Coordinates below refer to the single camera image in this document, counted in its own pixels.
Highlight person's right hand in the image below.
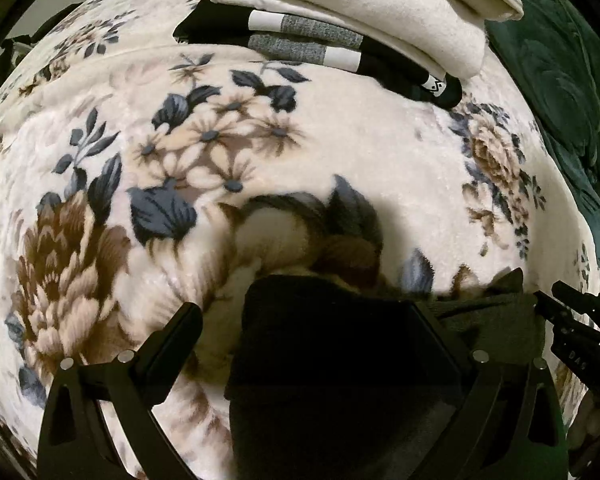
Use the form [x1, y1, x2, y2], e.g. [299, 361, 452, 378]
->
[568, 399, 600, 450]

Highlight cream folded fleece cloth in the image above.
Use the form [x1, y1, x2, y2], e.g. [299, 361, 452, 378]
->
[195, 0, 489, 80]

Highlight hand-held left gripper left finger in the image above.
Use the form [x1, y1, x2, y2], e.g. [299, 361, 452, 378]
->
[36, 302, 204, 480]

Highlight dark cloth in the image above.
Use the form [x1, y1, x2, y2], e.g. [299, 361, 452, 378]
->
[0, 2, 82, 77]

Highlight black folded garment white bands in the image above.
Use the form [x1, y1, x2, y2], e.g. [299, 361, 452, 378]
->
[172, 0, 464, 110]

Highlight dark green striped garment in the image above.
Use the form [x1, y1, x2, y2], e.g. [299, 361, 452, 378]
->
[225, 267, 554, 480]

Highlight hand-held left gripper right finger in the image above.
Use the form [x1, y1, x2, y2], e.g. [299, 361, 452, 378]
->
[408, 300, 569, 480]

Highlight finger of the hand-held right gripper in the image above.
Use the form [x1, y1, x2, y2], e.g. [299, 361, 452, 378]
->
[551, 280, 600, 322]
[532, 290, 600, 342]

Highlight floral plush blanket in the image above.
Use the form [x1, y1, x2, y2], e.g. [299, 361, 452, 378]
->
[0, 0, 600, 480]

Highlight dark green blanket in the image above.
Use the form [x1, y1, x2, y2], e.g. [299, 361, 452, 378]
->
[485, 0, 600, 282]

